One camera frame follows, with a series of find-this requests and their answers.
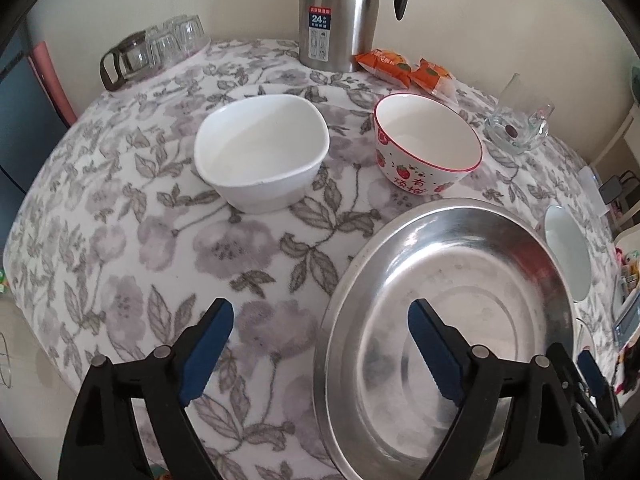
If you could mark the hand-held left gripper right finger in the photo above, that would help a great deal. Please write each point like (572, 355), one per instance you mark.
(435, 355)

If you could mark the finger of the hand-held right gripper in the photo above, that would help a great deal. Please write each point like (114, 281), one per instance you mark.
(567, 375)
(589, 375)

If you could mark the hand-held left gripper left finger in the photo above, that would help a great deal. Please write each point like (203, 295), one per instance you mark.
(207, 352)

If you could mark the large stainless steel basin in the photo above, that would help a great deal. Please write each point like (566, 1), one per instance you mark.
(450, 310)

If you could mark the light blue bowl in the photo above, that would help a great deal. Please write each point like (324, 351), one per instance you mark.
(567, 250)

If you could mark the white square bowl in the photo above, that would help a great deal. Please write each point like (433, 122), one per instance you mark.
(260, 145)

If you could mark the red rim strawberry bowl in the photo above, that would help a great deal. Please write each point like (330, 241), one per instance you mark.
(425, 135)

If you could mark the small plush toy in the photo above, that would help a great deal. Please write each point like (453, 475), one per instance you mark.
(629, 262)

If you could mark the grey floral tablecloth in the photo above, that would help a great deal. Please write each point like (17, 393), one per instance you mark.
(125, 240)

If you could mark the white power strip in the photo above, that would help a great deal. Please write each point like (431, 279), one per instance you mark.
(592, 192)

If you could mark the dark grey charger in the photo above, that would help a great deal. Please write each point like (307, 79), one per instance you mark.
(611, 190)

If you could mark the clear glass mug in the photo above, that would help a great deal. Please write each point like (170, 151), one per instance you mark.
(517, 127)

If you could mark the orange snack packet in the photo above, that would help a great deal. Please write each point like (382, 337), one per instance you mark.
(384, 66)
(434, 80)

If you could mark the blue cabinet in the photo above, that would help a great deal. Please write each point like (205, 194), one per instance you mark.
(25, 120)

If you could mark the clear drinking glass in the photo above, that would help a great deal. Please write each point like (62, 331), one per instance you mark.
(197, 27)
(184, 37)
(165, 50)

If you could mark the pink furniture edge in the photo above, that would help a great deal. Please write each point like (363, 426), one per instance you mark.
(50, 80)

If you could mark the stainless steel thermos jug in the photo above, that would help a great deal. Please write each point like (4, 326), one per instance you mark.
(345, 10)

